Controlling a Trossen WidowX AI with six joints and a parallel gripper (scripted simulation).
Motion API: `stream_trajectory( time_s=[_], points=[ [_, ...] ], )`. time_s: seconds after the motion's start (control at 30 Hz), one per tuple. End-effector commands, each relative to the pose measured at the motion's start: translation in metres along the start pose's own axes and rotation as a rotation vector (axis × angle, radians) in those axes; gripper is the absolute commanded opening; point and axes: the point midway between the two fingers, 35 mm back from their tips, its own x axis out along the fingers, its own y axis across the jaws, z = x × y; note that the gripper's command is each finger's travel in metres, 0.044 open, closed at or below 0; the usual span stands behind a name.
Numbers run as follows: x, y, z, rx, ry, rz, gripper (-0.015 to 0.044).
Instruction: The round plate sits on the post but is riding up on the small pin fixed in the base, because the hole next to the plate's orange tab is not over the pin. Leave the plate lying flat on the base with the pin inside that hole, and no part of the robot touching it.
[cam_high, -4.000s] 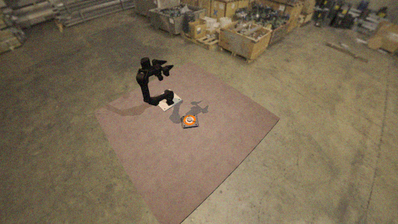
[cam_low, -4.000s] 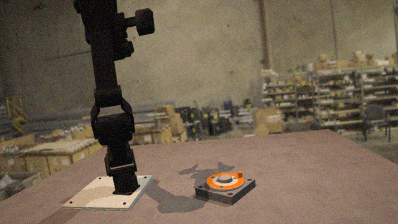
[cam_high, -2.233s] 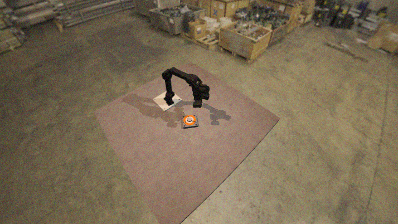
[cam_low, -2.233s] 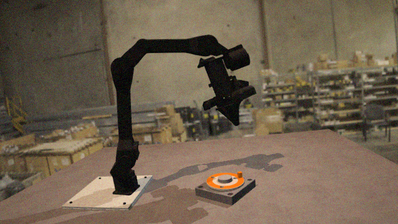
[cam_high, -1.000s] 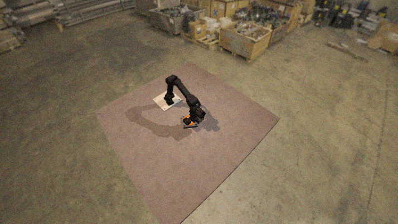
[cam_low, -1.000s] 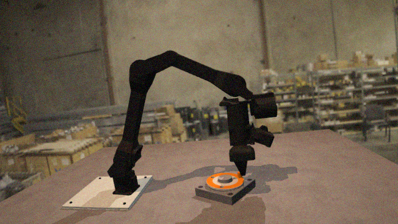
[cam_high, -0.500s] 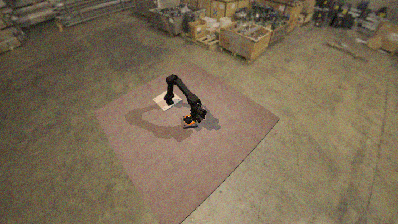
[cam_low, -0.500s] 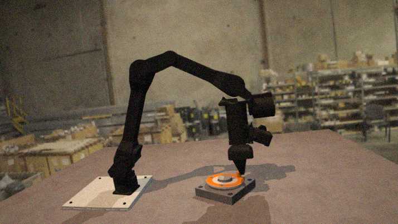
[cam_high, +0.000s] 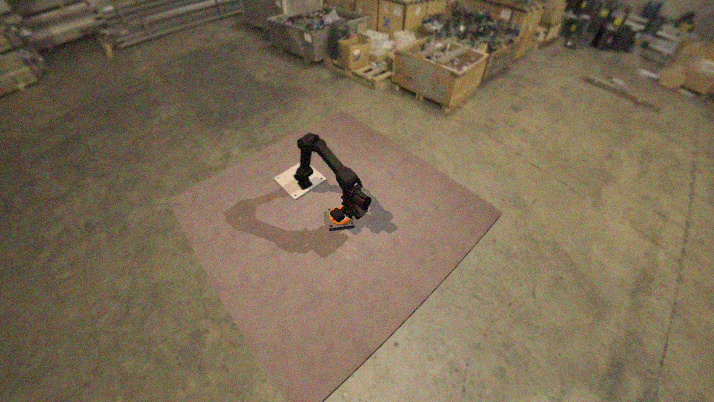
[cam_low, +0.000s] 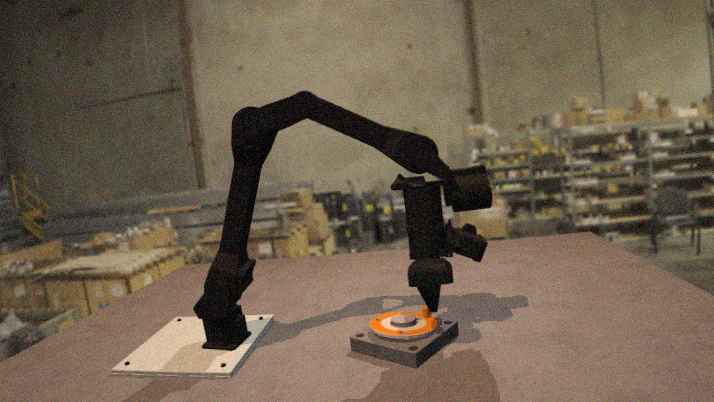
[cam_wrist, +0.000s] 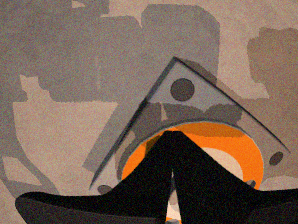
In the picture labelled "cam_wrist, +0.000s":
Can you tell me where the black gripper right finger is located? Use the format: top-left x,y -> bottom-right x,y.
173,129 -> 298,224

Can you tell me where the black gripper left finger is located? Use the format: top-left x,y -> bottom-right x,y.
15,129 -> 174,224

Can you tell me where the orange round plate with holes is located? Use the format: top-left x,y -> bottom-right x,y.
121,117 -> 263,190

